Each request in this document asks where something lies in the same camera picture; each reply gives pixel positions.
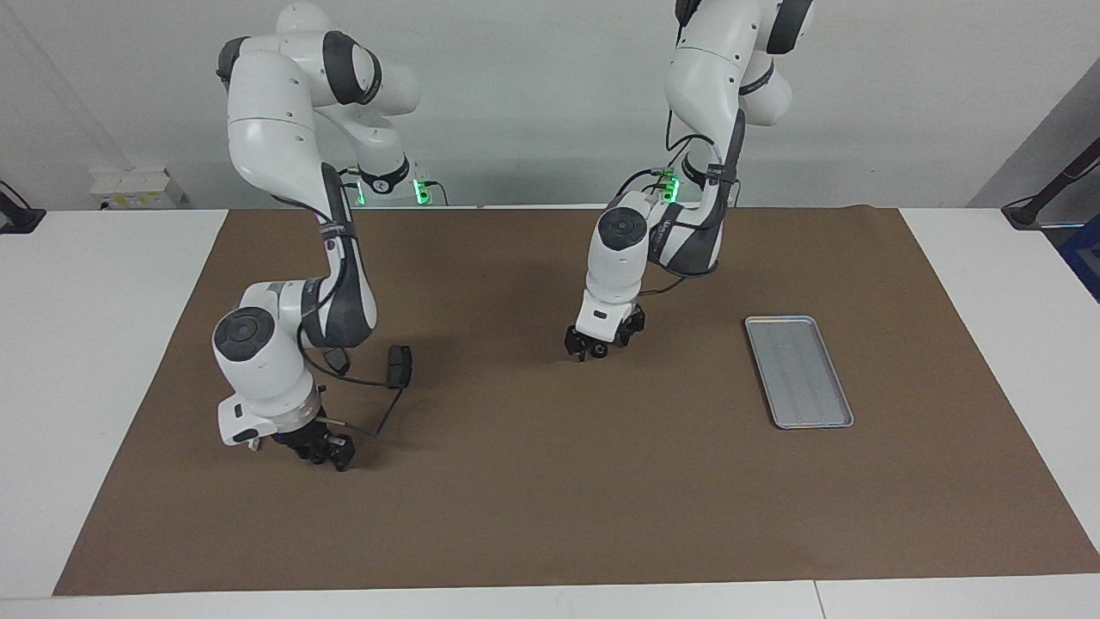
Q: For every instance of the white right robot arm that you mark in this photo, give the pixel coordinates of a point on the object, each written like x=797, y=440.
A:
x=266, y=112

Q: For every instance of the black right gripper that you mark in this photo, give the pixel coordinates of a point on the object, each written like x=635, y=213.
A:
x=309, y=438

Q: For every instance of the short grey brake pad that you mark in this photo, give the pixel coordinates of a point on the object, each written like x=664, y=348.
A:
x=400, y=365

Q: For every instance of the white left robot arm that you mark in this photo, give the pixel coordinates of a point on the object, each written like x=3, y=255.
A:
x=614, y=266

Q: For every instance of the brown table mat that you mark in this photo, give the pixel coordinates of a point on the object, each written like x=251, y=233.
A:
x=550, y=481

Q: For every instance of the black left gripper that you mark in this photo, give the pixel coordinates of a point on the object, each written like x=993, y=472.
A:
x=606, y=335

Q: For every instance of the black angled stand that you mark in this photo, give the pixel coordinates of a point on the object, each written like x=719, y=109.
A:
x=1031, y=211

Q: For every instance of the white power strip box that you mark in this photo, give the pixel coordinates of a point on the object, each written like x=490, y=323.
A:
x=137, y=189

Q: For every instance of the long grey brake pad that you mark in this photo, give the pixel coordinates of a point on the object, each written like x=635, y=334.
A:
x=338, y=361

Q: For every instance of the silver metal tray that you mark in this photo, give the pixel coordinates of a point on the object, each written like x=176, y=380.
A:
x=799, y=374

